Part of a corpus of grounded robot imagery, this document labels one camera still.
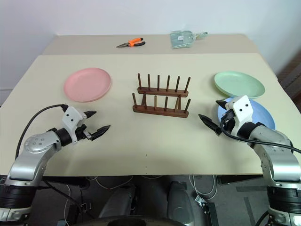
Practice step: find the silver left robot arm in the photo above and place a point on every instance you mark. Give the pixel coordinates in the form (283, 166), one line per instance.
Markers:
(28, 162)

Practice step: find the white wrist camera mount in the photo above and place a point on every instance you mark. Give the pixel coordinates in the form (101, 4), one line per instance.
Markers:
(243, 109)
(70, 117)

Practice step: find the black table frame bar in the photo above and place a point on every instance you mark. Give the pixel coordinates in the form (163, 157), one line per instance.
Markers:
(68, 181)
(237, 180)

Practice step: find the metal floor bracket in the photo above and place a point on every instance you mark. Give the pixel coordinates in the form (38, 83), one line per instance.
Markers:
(205, 209)

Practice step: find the wooden dish rack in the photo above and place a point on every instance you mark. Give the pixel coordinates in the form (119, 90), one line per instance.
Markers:
(161, 110)

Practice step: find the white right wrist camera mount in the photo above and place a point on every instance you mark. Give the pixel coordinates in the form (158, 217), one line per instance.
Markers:
(243, 109)

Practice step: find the blue plate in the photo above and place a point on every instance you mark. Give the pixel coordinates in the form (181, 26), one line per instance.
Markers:
(261, 115)

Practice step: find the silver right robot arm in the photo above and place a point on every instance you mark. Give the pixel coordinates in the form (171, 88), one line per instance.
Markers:
(279, 162)

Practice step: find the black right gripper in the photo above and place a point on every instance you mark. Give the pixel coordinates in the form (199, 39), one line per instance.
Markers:
(227, 122)

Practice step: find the pink plate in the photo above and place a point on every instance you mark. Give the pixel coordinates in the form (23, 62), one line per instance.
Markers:
(87, 83)

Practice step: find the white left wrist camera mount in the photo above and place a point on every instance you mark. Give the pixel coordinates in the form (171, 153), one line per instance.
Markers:
(70, 117)

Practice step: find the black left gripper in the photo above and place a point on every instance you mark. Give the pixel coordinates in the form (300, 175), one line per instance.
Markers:
(82, 133)

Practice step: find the green plate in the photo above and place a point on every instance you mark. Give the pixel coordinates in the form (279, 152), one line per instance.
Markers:
(238, 83)

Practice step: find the dark rounded grey shape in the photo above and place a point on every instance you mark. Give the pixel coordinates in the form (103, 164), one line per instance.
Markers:
(117, 202)
(181, 202)

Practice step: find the clear plastic bag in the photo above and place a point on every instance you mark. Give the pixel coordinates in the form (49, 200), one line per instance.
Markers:
(182, 40)

